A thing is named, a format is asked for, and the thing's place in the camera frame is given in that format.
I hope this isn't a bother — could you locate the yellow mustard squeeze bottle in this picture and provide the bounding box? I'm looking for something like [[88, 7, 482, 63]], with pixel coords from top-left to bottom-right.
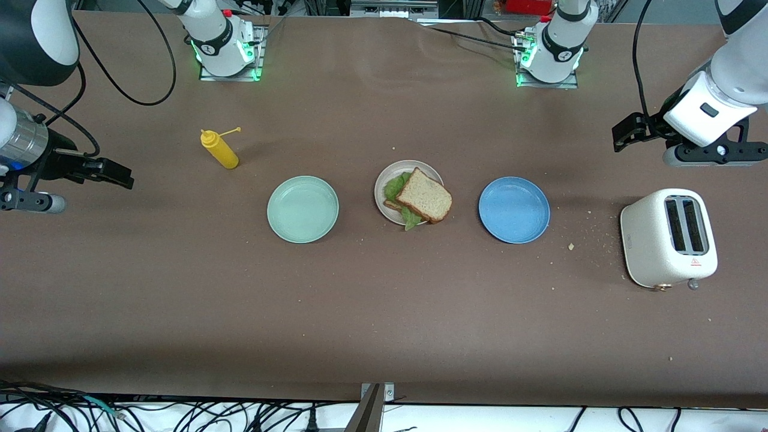
[[200, 127, 242, 170]]

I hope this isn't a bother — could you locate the brown bread slice speckled crust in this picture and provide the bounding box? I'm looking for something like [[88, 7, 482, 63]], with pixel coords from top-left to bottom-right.
[[395, 167, 454, 224]]

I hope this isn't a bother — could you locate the green lettuce leaf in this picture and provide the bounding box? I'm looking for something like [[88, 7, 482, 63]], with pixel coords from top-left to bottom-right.
[[384, 172, 424, 232]]

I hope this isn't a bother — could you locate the blue plate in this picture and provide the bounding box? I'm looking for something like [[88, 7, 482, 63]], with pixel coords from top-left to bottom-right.
[[478, 176, 551, 244]]

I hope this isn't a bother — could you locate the mint green plate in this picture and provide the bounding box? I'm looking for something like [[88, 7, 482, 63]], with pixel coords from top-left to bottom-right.
[[267, 175, 340, 244]]

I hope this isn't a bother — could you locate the beige plate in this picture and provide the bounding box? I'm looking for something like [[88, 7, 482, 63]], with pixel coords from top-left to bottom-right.
[[374, 160, 446, 226]]

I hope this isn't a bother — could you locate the white toaster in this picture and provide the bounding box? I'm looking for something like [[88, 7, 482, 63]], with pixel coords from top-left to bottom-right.
[[620, 188, 719, 292]]

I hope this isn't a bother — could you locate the red object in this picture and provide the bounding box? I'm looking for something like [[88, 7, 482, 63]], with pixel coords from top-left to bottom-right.
[[504, 0, 560, 16]]

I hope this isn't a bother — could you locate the grey box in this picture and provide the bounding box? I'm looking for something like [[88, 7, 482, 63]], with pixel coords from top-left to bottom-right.
[[350, 0, 440, 19]]

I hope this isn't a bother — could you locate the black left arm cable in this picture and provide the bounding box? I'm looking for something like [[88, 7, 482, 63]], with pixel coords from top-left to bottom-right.
[[632, 0, 656, 119]]

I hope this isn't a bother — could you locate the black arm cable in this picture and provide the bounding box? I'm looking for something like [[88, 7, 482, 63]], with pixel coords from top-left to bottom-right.
[[632, 0, 656, 119], [71, 0, 177, 107]]

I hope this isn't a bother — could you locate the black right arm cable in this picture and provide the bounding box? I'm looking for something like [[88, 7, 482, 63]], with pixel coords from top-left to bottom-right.
[[71, 0, 177, 107]]

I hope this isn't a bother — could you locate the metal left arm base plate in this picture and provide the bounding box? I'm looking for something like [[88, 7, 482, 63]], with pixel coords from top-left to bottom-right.
[[515, 31, 578, 89]]

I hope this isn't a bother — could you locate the black base cable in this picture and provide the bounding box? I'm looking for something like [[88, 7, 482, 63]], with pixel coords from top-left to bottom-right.
[[414, 17, 530, 53]]

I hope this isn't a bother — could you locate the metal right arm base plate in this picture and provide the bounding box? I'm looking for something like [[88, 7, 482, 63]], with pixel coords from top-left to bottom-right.
[[199, 24, 268, 82]]

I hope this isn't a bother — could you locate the teal cable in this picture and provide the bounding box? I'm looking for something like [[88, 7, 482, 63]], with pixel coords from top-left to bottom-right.
[[84, 395, 124, 419]]

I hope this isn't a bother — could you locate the metal bracket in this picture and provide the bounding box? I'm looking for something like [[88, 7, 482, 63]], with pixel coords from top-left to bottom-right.
[[344, 382, 397, 432]]

